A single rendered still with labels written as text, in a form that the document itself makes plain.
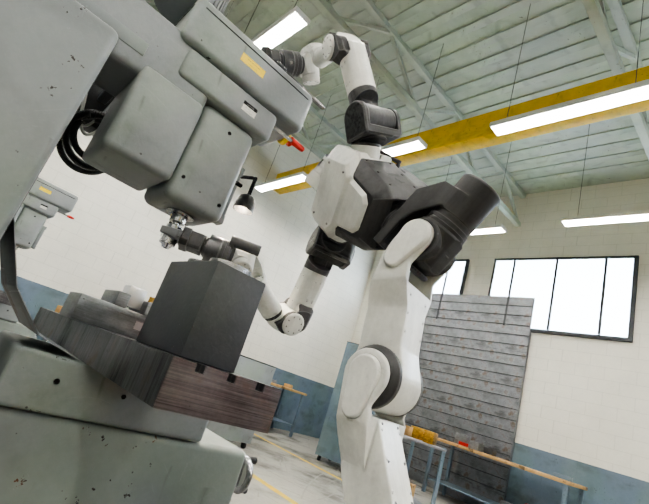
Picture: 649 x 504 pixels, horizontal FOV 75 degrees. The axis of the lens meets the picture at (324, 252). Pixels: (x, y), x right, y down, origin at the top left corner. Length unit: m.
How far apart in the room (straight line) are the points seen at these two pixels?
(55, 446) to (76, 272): 6.81
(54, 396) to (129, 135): 0.64
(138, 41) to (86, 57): 0.23
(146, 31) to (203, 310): 0.82
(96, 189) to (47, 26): 7.00
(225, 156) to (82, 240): 6.68
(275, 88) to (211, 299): 0.87
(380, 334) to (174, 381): 0.50
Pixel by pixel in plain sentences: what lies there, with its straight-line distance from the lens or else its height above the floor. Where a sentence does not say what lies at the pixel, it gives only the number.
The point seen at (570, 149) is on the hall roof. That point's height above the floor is 6.20.
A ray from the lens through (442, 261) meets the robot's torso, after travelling 1.09.
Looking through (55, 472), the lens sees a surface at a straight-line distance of 1.19.
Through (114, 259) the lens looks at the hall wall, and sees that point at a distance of 8.05.
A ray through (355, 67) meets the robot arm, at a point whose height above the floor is 1.85.
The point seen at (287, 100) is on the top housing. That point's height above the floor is 1.80.
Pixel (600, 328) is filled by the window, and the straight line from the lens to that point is 8.48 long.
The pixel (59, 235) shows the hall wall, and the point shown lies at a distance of 7.89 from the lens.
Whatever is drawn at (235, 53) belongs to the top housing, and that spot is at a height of 1.80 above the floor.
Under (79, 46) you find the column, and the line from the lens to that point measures 1.15.
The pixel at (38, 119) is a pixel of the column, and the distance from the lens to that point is 1.08.
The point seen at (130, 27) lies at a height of 1.66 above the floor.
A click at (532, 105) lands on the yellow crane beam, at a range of 6.26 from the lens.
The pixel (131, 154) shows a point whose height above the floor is 1.35.
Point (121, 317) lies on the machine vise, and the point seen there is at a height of 0.97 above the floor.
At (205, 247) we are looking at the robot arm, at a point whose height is 1.23.
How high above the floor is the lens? 0.94
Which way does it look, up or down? 18 degrees up
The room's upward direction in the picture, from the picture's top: 18 degrees clockwise
